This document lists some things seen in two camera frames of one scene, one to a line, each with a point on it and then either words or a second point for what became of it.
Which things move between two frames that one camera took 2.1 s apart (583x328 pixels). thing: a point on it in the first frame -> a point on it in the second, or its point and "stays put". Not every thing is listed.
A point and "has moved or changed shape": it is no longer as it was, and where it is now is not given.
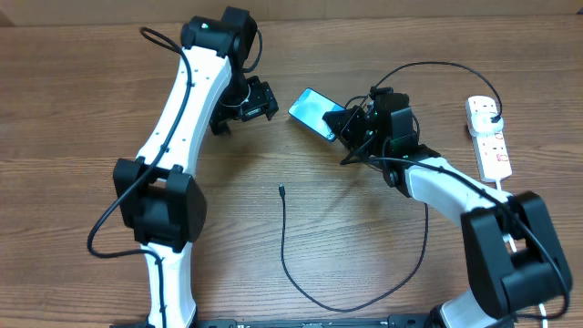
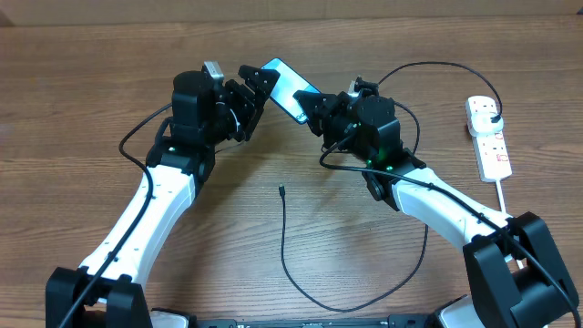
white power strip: [492, 155] stays put
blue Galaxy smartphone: [310, 108] has moved or changed shape
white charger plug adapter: [482, 125] stays put
